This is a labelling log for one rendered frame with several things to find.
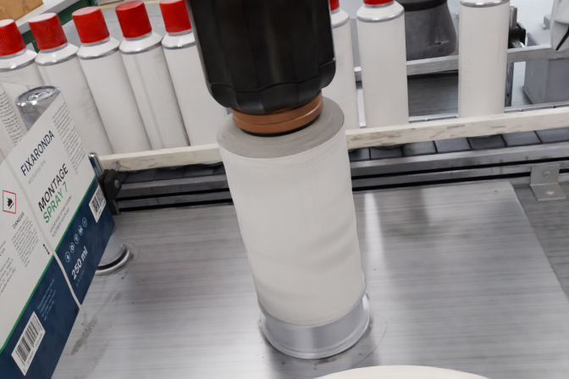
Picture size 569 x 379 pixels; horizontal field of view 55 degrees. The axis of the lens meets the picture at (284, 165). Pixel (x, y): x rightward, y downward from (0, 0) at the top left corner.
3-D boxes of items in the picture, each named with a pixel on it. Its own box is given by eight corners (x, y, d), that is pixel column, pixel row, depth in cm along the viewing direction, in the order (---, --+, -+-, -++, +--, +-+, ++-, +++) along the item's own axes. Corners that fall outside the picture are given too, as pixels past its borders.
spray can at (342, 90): (319, 156, 67) (295, -14, 56) (320, 136, 71) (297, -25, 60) (362, 152, 66) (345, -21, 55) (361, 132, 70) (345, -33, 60)
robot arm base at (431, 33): (362, 63, 96) (360, 8, 91) (378, 32, 108) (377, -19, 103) (453, 63, 91) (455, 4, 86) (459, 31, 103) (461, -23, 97)
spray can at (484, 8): (462, 140, 65) (465, -39, 54) (454, 120, 69) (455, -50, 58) (508, 136, 64) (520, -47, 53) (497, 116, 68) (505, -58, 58)
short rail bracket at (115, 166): (108, 243, 67) (73, 160, 61) (124, 212, 72) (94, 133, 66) (133, 241, 67) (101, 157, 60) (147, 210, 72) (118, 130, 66)
